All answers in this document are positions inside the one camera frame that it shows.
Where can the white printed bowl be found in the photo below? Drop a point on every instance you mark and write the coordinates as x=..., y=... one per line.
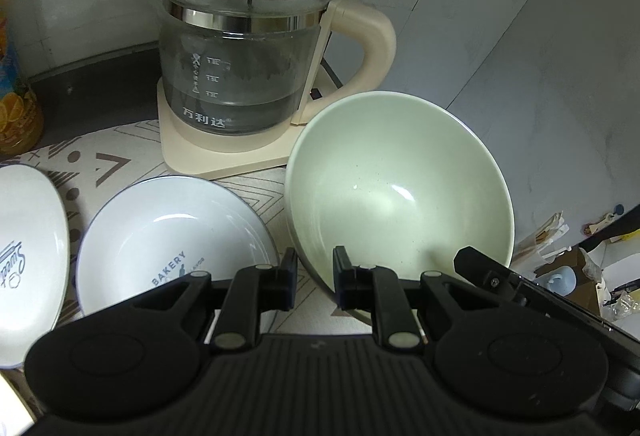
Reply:
x=165, y=226

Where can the crumpled plastic wrappers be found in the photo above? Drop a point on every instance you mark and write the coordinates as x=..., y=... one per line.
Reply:
x=542, y=241

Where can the light blue plastic object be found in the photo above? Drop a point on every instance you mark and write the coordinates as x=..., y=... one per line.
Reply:
x=560, y=278

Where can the cream glass electric kettle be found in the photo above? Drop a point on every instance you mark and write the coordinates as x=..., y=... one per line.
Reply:
x=235, y=65

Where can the cardboard box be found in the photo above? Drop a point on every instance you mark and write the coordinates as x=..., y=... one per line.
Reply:
x=582, y=266

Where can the orange juice bottle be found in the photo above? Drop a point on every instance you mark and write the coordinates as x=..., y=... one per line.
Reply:
x=15, y=115

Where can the patterned tablecloth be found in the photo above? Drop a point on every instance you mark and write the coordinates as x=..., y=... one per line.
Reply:
x=100, y=150

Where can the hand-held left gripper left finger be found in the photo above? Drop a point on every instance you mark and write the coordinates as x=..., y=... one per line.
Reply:
x=288, y=283

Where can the white printed plate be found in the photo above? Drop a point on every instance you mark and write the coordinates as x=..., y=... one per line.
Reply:
x=25, y=226

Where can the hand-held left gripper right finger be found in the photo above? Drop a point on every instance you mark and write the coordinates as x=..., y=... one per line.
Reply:
x=342, y=283

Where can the cream kettle base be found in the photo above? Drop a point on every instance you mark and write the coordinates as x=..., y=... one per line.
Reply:
x=225, y=160

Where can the pale green bowl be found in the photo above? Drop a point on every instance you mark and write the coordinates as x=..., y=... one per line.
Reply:
x=390, y=176

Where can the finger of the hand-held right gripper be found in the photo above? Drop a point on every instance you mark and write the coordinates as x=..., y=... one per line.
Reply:
x=487, y=272

